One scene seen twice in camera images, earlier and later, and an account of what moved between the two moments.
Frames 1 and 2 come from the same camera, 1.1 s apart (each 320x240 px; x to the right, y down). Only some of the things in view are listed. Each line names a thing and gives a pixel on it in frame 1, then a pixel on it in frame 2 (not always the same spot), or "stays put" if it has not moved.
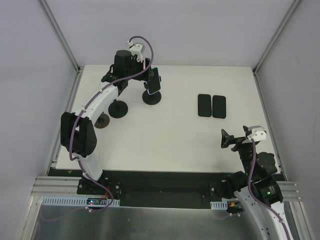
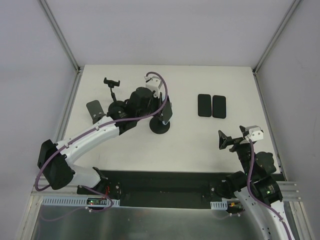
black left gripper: x=146 y=71 to x=163 y=107
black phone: x=204 y=105 stays put
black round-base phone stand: x=118 y=109 stays put
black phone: x=219 y=106 stays put
